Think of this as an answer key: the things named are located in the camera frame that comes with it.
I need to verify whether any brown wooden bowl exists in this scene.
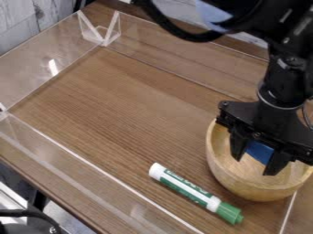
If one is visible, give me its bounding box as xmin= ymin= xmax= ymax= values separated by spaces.
xmin=206 ymin=121 xmax=313 ymax=202

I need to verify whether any green white marker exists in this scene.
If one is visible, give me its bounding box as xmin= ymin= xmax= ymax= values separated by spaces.
xmin=150 ymin=163 xmax=244 ymax=225

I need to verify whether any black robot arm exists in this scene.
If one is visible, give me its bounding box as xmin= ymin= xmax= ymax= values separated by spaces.
xmin=133 ymin=0 xmax=313 ymax=176

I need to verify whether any clear acrylic tray wall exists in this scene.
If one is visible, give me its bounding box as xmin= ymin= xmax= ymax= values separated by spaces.
xmin=0 ymin=9 xmax=313 ymax=234

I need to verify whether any blue foam block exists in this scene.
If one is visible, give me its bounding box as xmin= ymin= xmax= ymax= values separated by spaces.
xmin=246 ymin=141 xmax=274 ymax=165

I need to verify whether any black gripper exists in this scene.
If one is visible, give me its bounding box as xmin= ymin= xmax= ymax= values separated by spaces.
xmin=217 ymin=88 xmax=313 ymax=176

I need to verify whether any black equipment with cable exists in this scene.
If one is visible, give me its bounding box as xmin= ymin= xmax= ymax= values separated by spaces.
xmin=0 ymin=207 xmax=71 ymax=234

